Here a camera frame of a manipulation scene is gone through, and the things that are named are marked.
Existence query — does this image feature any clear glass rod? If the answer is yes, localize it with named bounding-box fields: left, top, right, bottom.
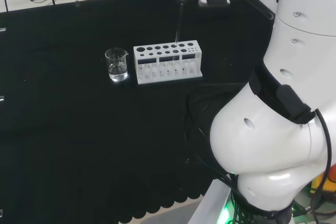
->
left=173, top=3, right=184, bottom=45

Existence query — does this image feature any white test tube rack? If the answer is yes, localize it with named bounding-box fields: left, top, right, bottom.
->
left=133, top=40, right=204, bottom=86

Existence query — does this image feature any clear glass beaker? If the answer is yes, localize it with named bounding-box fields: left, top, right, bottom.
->
left=104, top=47, right=129, bottom=82

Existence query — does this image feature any black table cloth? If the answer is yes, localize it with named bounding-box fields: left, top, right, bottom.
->
left=0, top=0, right=279, bottom=224

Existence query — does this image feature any yellow stop button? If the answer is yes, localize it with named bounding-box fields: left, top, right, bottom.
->
left=310, top=164, right=336, bottom=196

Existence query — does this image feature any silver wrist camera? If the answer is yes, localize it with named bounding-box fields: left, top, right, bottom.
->
left=198, top=0, right=232, bottom=7

